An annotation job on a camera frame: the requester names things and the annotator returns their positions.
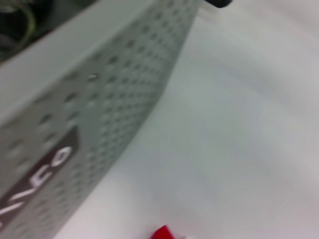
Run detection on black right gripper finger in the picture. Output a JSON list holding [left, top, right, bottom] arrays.
[[204, 0, 233, 8]]

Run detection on grey perforated storage basket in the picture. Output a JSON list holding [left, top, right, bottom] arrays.
[[0, 0, 201, 239]]

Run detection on dark red toy block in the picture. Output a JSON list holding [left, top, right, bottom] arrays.
[[151, 225, 175, 239]]

